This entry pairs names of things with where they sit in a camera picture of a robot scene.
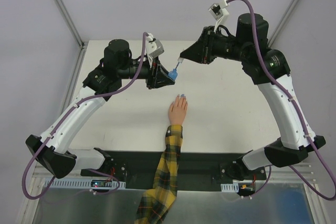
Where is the blue nail polish bottle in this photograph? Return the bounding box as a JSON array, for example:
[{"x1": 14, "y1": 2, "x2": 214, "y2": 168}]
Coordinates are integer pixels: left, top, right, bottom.
[{"x1": 168, "y1": 68, "x2": 178, "y2": 81}]

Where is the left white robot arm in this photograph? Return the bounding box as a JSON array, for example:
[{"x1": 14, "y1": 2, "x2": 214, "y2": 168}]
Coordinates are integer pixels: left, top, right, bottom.
[{"x1": 26, "y1": 34, "x2": 175, "y2": 179}]

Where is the yellow plaid sleeve forearm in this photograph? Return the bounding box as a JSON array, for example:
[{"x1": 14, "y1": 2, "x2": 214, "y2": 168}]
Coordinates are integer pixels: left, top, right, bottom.
[{"x1": 134, "y1": 125, "x2": 183, "y2": 223}]

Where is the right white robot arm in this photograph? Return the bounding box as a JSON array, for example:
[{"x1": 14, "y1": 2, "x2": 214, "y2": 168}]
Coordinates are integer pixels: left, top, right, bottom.
[{"x1": 180, "y1": 13, "x2": 325, "y2": 179}]

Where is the mannequin hand with nails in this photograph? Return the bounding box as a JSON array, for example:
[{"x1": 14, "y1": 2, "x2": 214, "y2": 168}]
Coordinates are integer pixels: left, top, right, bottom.
[{"x1": 168, "y1": 94, "x2": 188, "y2": 125}]

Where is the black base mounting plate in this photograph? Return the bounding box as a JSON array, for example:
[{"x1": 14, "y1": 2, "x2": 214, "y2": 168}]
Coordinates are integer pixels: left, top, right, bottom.
[{"x1": 80, "y1": 147, "x2": 266, "y2": 191}]

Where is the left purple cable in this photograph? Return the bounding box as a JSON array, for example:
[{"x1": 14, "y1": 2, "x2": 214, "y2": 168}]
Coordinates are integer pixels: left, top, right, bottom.
[{"x1": 22, "y1": 31, "x2": 152, "y2": 200}]

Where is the purple cable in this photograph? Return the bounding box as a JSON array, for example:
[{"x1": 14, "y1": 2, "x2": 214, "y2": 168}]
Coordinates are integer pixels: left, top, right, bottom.
[
  {"x1": 223, "y1": 0, "x2": 336, "y2": 201},
  {"x1": 22, "y1": 31, "x2": 152, "y2": 200}
]

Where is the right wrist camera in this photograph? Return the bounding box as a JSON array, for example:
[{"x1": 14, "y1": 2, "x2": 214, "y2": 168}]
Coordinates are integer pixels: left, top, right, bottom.
[{"x1": 208, "y1": 0, "x2": 229, "y2": 32}]

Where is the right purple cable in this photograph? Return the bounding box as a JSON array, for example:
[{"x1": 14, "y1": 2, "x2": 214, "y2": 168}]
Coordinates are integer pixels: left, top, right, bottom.
[{"x1": 223, "y1": 0, "x2": 336, "y2": 201}]

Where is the right aluminium frame post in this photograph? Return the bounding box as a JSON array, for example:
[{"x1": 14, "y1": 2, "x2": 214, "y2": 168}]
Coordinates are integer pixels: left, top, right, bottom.
[{"x1": 268, "y1": 0, "x2": 301, "y2": 47}]

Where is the aluminium frame post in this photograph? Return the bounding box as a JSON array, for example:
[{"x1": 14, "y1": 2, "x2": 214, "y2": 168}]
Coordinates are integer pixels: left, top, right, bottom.
[
  {"x1": 40, "y1": 0, "x2": 87, "y2": 50},
  {"x1": 268, "y1": 0, "x2": 301, "y2": 47}
]

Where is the left aluminium frame post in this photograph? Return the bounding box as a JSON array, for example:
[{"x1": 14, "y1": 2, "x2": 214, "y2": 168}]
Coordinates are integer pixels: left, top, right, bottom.
[{"x1": 40, "y1": 0, "x2": 87, "y2": 50}]

